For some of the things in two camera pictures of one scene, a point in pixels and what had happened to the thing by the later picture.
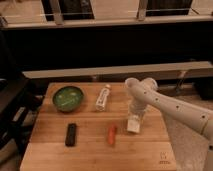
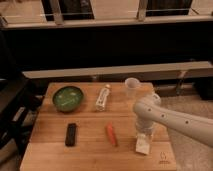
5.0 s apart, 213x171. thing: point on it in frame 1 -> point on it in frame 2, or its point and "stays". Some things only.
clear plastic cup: x=132 y=83 stays
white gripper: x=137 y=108 -> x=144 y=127
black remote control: x=71 y=135 stays
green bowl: x=68 y=98 stays
